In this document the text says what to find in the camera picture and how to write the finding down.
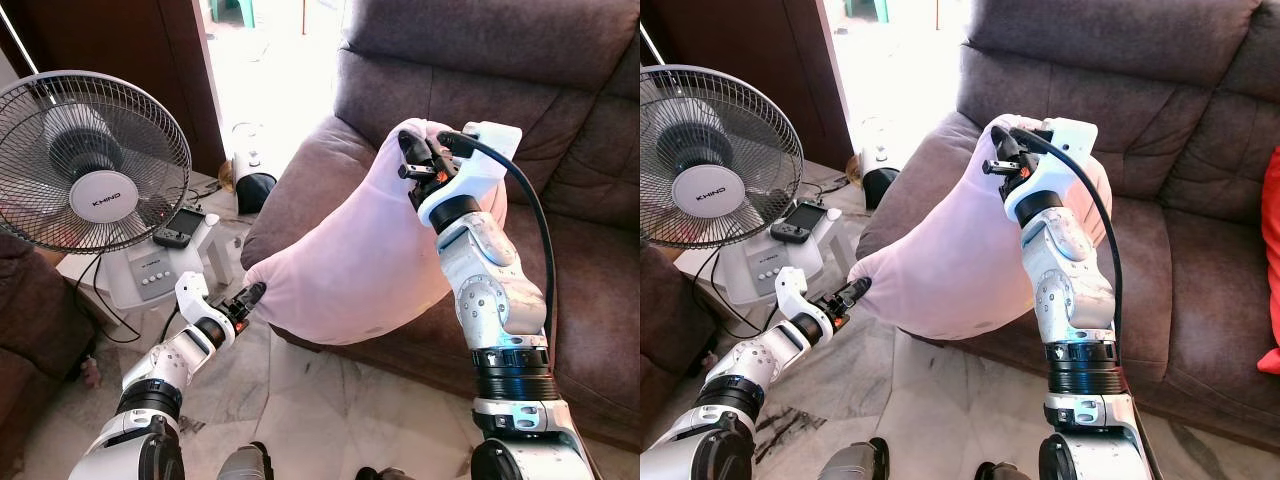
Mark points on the robot leg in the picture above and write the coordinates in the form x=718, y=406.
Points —
x=998, y=472
x=243, y=463
x=378, y=473
x=855, y=460

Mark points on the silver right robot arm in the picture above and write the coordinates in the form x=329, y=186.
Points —
x=1075, y=290
x=490, y=290

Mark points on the red pillow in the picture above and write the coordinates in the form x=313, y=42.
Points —
x=1272, y=270

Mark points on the white black table fan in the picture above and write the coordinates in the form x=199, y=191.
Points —
x=95, y=160
x=715, y=160

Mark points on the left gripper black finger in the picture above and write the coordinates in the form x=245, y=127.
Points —
x=855, y=291
x=252, y=295

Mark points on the small golden brown object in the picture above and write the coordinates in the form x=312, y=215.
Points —
x=853, y=168
x=226, y=178

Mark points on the dark brown armchair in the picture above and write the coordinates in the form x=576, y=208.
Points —
x=35, y=330
x=670, y=330

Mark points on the green plastic stool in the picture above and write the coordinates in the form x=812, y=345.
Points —
x=866, y=8
x=232, y=10

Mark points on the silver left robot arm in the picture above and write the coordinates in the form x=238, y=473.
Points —
x=165, y=365
x=755, y=362

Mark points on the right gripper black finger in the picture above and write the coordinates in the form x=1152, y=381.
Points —
x=1003, y=142
x=412, y=145

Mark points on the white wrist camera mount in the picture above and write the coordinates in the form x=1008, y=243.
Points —
x=1065, y=155
x=485, y=160
x=195, y=295
x=795, y=292

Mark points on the black handheld device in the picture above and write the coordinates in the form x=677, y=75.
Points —
x=800, y=222
x=180, y=228

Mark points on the dark brown wooden door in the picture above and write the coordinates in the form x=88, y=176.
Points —
x=740, y=35
x=120, y=40

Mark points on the pink pillow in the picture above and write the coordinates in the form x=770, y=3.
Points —
x=950, y=255
x=350, y=260

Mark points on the white and black appliance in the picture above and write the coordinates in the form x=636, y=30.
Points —
x=880, y=165
x=253, y=170

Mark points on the robot left leg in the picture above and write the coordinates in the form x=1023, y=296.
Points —
x=855, y=460
x=243, y=463

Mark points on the brown suede sofa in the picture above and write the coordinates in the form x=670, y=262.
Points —
x=1180, y=150
x=560, y=150

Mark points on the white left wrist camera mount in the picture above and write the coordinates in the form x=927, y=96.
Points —
x=795, y=292
x=195, y=295

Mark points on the robot right leg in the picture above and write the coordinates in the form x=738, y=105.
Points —
x=998, y=472
x=378, y=473

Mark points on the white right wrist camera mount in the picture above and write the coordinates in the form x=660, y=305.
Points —
x=1065, y=155
x=485, y=160

